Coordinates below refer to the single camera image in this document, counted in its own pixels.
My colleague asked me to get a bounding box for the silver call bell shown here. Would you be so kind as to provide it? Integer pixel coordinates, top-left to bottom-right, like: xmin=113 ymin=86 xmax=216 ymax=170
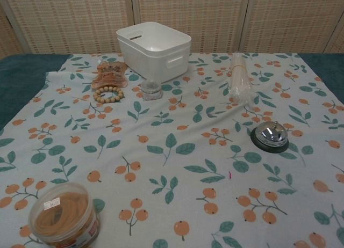
xmin=250 ymin=122 xmax=290 ymax=154

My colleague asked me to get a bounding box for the small clear plastic jar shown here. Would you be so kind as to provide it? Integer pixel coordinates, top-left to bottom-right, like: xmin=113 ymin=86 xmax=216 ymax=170
xmin=141 ymin=81 xmax=163 ymax=101

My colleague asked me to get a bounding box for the fruit and leaf print tablecloth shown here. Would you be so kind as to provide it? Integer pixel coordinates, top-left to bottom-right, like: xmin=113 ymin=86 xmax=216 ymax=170
xmin=0 ymin=52 xmax=344 ymax=248

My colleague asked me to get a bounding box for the white plastic storage bin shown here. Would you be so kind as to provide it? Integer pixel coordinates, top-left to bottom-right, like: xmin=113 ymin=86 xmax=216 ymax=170
xmin=116 ymin=25 xmax=192 ymax=85

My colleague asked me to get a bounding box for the packaged amber hair claw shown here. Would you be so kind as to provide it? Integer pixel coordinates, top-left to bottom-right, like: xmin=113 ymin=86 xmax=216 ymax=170
xmin=91 ymin=60 xmax=130 ymax=90

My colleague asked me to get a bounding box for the bagged bundle of wooden sticks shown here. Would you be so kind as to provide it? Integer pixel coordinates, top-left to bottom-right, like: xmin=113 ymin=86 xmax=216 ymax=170
xmin=228 ymin=52 xmax=255 ymax=104

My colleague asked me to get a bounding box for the woven bamboo folding screen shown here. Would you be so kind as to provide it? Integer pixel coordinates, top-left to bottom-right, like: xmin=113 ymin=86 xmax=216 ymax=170
xmin=0 ymin=0 xmax=344 ymax=59

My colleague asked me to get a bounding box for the clear tub of rubber bands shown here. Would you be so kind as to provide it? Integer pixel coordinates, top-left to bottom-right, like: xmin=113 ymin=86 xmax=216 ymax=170
xmin=27 ymin=181 xmax=101 ymax=248

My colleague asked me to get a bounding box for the wooden bead bracelet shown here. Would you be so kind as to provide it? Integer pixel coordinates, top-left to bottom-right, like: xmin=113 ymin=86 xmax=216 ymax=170
xmin=92 ymin=87 xmax=125 ymax=101

